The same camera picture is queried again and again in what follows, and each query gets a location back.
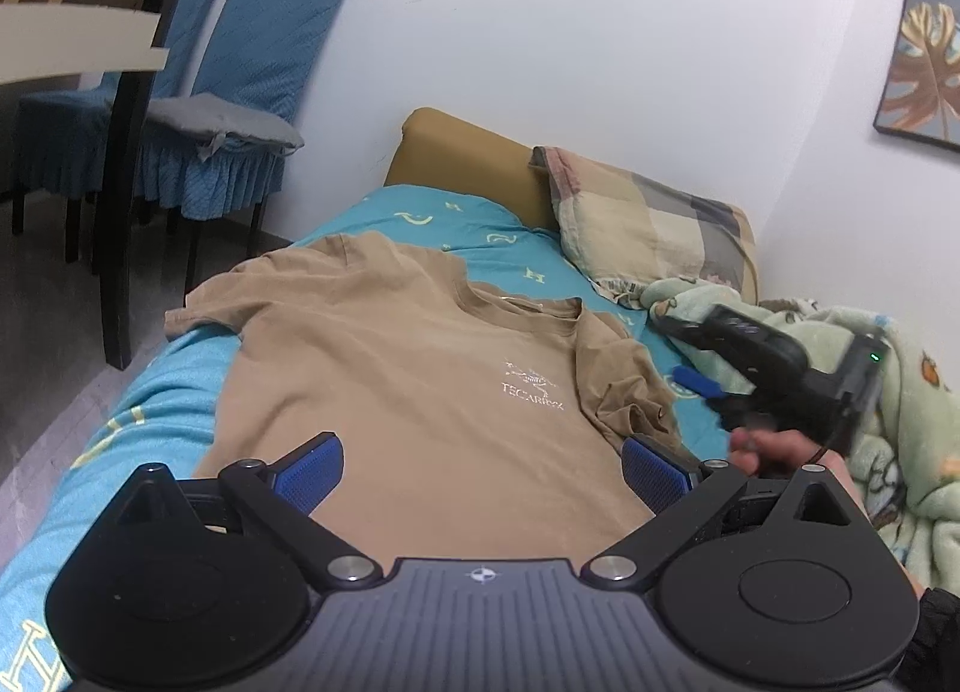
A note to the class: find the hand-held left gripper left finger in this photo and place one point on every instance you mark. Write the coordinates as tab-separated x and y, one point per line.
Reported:
315	473

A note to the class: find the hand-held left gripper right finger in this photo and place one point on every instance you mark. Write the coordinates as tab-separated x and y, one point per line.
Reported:
652	476

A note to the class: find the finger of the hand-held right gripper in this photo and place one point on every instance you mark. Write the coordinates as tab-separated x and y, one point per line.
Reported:
686	331
696	381

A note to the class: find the tan t-shirt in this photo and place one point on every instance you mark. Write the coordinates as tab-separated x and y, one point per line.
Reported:
390	377

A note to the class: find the person's right hand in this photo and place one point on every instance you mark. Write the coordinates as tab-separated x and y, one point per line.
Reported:
776	450

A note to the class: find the plaid pillow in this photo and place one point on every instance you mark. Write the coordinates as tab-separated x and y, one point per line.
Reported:
645	227

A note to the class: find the green printed fleece blanket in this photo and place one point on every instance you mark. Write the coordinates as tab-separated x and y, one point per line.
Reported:
911	430

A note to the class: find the teal printed bed sheet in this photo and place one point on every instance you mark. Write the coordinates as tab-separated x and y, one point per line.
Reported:
150	396

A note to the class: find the mustard bed headboard cushion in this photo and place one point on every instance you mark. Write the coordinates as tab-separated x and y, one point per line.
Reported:
457	156

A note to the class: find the grey seat cushion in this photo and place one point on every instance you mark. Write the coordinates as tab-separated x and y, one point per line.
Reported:
217	116

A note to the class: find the blue covered chair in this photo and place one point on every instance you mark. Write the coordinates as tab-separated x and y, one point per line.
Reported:
262	32
67	137

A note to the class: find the leaf print wall picture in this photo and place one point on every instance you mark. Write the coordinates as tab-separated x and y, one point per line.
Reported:
926	55

